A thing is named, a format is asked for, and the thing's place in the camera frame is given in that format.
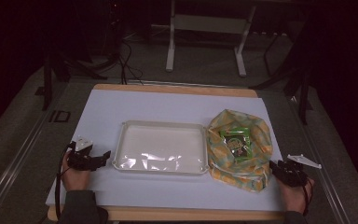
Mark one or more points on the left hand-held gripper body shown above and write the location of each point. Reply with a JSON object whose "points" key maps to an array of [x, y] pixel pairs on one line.
{"points": [[80, 155]]}

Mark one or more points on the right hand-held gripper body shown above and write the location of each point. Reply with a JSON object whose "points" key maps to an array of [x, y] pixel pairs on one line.
{"points": [[295, 171]]}

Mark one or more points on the orange patterned cloth bag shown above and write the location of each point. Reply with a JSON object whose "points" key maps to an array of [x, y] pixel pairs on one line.
{"points": [[244, 168]]}

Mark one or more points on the green snack packet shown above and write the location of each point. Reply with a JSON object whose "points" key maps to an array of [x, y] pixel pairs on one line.
{"points": [[237, 143]]}

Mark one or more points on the white plastic tray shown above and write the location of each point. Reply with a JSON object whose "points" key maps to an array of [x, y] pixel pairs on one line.
{"points": [[162, 147]]}

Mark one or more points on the person's left hand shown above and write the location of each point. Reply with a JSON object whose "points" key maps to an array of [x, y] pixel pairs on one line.
{"points": [[74, 179]]}

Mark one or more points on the person's right hand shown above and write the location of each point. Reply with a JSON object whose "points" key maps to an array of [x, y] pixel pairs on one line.
{"points": [[295, 197]]}

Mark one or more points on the black stand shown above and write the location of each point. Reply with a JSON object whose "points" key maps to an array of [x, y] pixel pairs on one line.
{"points": [[48, 81], [301, 90]]}

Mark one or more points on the white table mat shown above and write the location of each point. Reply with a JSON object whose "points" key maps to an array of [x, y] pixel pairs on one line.
{"points": [[167, 105]]}

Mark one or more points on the white metal stand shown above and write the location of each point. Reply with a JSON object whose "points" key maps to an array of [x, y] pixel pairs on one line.
{"points": [[208, 28]]}

